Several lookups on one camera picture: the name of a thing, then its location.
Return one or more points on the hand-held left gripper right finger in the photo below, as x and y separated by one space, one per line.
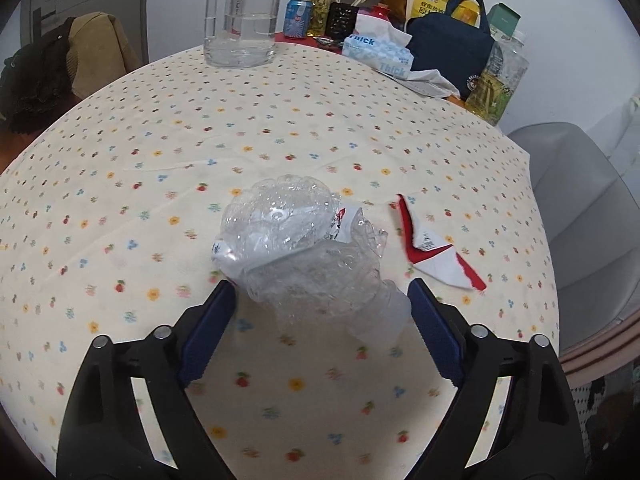
435 330

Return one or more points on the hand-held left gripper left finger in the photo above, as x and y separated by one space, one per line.
210 330

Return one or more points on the crushed clear plastic bottle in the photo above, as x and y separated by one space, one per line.
305 270

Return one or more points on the red and white wrapper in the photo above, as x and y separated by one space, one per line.
425 255

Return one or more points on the white dotted mat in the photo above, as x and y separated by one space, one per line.
590 397

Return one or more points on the grey chair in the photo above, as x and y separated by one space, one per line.
585 220

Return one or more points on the floral cream tablecloth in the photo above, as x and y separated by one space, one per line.
200 135

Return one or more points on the clear yellow drink bottle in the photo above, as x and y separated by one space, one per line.
495 85

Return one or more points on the navy lunch bag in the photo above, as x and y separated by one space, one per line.
445 55

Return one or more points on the blue tissue pack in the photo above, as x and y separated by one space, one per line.
375 50

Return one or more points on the brown jacket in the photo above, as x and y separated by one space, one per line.
97 55

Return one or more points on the black garment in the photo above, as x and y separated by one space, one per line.
35 85

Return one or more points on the red mat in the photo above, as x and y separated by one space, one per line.
300 42

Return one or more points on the large clear water jug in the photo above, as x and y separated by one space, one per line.
242 20

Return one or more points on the green box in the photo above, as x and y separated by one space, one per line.
505 20

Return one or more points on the blue soda can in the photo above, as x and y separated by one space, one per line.
298 20

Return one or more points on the red pot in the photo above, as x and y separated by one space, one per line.
379 11

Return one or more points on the black mesh pen holder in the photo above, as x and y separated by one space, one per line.
341 20

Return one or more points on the brown plush toy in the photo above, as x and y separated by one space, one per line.
396 6

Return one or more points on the yellow snack packet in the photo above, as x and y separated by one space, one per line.
430 0

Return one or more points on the yellow flower tea bottle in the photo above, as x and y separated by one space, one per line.
318 5

